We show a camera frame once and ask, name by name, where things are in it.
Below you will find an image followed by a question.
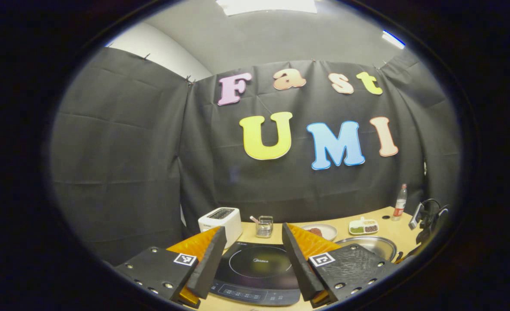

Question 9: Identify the white round plate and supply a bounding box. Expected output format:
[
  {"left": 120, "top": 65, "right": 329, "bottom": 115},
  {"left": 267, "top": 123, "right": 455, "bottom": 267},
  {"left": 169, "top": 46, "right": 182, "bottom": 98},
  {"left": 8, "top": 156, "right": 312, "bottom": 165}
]
[{"left": 300, "top": 223, "right": 338, "bottom": 241}]

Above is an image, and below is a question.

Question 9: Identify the black induction cooktop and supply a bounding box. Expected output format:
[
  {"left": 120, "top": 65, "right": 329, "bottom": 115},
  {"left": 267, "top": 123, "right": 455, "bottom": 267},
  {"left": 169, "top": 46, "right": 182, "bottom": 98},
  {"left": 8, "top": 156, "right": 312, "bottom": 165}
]
[{"left": 209, "top": 241, "right": 302, "bottom": 306}]

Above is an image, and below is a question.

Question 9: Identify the metal wire utensil holder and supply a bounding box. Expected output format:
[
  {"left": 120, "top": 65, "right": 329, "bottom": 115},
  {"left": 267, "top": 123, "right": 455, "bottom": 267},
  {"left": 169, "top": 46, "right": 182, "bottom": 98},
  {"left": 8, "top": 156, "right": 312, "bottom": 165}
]
[{"left": 256, "top": 216, "right": 274, "bottom": 238}]

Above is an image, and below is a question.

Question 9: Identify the white divided bean dish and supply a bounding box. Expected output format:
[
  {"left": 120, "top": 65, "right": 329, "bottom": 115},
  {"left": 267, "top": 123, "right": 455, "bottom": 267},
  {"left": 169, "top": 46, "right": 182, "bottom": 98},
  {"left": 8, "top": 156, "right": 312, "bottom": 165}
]
[{"left": 349, "top": 217, "right": 380, "bottom": 235}]

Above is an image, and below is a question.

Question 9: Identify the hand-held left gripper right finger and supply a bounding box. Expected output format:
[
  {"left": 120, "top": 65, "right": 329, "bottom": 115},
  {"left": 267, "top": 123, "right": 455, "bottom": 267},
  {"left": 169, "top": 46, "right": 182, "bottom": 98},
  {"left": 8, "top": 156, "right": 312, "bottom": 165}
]
[{"left": 282, "top": 223, "right": 399, "bottom": 308}]

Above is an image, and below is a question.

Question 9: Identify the small ceiling light panel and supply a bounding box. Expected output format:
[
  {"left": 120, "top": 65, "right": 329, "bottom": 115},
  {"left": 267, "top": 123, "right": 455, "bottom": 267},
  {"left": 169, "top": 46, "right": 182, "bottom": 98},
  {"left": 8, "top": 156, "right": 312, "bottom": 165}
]
[{"left": 382, "top": 29, "right": 406, "bottom": 49}]

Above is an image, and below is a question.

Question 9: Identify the black backdrop cloth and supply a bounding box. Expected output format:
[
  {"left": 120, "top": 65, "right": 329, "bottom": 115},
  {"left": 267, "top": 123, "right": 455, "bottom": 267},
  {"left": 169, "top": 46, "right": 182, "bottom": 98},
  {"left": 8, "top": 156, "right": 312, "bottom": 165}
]
[{"left": 50, "top": 47, "right": 460, "bottom": 266}]

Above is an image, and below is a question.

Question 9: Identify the white toaster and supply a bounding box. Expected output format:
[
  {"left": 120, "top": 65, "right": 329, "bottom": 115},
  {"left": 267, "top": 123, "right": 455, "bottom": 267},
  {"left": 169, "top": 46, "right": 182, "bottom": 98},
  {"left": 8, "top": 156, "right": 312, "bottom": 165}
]
[{"left": 198, "top": 207, "right": 243, "bottom": 248}]

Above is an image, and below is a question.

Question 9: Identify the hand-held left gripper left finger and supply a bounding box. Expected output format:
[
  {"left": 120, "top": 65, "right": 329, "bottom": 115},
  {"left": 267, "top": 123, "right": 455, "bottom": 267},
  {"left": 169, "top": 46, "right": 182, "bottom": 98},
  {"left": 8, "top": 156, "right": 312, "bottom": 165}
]
[{"left": 114, "top": 226, "right": 228, "bottom": 308}]

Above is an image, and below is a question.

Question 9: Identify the stainless steel pot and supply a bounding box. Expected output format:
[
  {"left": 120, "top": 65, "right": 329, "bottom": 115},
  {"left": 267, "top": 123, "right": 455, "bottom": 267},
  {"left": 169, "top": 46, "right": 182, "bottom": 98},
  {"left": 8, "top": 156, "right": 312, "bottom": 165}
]
[{"left": 335, "top": 236, "right": 398, "bottom": 262}]

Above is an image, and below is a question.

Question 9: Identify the clear plastic water bottle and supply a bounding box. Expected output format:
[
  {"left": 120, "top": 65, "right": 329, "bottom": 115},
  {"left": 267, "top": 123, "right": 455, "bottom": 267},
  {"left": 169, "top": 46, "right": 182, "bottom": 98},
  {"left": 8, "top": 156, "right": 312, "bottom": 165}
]
[{"left": 391, "top": 184, "right": 408, "bottom": 222}]

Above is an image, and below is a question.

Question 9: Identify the large ceiling light panel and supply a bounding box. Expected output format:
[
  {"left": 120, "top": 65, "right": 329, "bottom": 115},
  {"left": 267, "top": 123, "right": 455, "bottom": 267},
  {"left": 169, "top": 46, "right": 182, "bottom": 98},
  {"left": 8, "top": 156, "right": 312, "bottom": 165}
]
[{"left": 216, "top": 0, "right": 318, "bottom": 16}]

